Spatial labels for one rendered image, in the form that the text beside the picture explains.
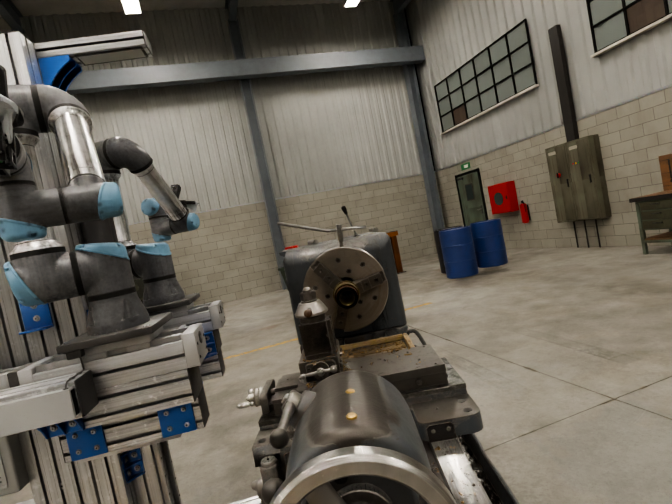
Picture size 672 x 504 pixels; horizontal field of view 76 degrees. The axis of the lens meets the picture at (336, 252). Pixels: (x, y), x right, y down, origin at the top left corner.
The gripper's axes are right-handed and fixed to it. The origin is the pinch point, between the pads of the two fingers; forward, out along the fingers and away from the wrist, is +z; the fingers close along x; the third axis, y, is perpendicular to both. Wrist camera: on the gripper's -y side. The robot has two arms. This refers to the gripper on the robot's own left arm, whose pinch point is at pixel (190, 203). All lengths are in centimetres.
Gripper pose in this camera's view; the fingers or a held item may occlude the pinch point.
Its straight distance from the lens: 232.4
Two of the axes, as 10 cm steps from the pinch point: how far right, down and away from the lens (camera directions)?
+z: 2.1, -1.0, 9.7
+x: 9.8, -0.4, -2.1
